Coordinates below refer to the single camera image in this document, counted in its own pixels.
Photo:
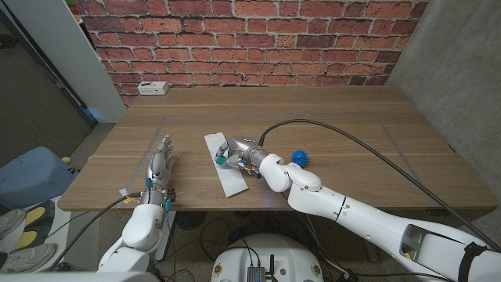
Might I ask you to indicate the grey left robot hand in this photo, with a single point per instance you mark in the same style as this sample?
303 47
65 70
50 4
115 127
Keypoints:
158 172

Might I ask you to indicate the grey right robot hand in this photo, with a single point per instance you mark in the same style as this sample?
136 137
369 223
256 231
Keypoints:
244 150

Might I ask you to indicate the small green cube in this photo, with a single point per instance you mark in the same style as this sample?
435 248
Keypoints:
221 160

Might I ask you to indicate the white receipt paper strip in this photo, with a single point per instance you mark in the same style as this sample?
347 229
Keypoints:
233 184

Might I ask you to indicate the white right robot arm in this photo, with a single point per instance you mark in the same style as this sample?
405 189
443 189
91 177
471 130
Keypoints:
352 215

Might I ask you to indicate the blue spiky ball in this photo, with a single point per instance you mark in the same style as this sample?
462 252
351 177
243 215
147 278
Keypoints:
300 158

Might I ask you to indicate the yellow-green tennis ball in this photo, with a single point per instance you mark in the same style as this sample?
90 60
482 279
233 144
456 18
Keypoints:
67 160

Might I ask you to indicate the black round disc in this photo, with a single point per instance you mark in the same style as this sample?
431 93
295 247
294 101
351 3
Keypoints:
192 220

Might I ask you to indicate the white table leg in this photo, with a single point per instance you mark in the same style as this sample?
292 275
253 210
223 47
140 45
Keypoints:
169 231

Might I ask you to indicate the white power strip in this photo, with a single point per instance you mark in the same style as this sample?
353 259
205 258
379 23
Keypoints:
152 88

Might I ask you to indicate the red brick printed backdrop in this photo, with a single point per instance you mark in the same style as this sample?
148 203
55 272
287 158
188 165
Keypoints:
250 39

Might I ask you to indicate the white floor board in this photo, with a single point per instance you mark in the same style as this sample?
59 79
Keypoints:
82 254

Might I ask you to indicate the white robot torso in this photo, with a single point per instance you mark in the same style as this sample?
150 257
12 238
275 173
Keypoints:
289 254

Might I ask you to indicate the black stub antenna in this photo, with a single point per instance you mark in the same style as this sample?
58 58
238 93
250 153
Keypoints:
272 266

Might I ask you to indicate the small grey electronics box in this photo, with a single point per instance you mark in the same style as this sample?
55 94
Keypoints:
256 274

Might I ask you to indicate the blue-grey plastic bin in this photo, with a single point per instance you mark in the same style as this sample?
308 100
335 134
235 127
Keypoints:
31 176

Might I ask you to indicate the black mat with yellow footprints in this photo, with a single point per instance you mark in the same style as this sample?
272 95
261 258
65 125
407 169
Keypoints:
34 214

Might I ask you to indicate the white upright panel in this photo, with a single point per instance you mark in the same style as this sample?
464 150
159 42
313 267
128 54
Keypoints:
66 51

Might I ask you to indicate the grey sneaker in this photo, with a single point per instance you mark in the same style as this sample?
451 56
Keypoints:
9 223
27 258

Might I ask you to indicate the grey table leg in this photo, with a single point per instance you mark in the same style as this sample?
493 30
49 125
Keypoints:
371 252

